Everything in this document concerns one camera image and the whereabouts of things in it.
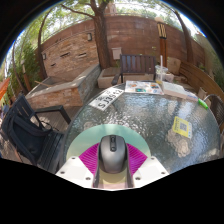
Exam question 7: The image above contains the slim dark tree trunk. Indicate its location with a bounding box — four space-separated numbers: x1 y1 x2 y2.
173 9 195 64

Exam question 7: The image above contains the dark wooden slatted chair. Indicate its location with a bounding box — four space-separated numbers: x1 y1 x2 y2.
111 54 158 86

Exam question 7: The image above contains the grey computer mouse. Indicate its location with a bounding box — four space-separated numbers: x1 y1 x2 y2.
98 134 129 174

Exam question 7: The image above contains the curved wooden bench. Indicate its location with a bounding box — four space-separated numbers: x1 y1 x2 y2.
179 60 224 101

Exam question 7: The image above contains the grey wall box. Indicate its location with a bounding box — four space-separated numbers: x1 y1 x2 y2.
111 46 123 61

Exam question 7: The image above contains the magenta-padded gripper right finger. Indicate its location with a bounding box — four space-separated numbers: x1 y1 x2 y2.
124 142 170 189

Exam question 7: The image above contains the pale flat box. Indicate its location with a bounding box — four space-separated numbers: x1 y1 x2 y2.
161 81 179 98
174 83 189 100

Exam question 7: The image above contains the concrete square planter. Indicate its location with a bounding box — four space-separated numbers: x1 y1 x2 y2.
97 67 123 89

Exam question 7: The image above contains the thin curved tree trunk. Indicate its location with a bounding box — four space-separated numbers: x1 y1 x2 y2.
37 9 54 79

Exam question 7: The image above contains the beige stone block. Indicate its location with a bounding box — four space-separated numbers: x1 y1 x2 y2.
166 56 182 76

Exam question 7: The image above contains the black metal chair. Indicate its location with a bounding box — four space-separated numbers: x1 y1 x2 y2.
0 94 72 174

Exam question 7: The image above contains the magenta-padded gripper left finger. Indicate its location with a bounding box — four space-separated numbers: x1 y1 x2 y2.
55 142 102 189

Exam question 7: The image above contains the wooden post lamp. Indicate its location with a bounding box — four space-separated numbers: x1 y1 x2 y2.
157 21 168 68

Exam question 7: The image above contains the thick tree trunk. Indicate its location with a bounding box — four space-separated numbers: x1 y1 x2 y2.
61 0 114 69

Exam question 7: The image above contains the blue and white book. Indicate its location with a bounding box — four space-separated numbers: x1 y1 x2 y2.
185 90 200 102

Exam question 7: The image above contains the yellow square card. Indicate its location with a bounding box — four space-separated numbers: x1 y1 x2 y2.
172 115 193 139

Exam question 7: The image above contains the green and pink mouse pad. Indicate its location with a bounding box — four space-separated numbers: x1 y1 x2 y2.
65 123 152 190

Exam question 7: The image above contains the white plate with black characters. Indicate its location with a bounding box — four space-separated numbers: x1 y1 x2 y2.
88 87 125 111

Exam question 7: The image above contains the raised stone bed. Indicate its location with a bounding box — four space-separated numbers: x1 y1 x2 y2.
25 63 102 111

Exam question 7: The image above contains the bright green marker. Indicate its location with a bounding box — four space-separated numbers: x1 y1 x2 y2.
197 98 210 110

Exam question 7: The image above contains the black backpack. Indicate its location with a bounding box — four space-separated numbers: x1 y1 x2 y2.
5 108 46 165

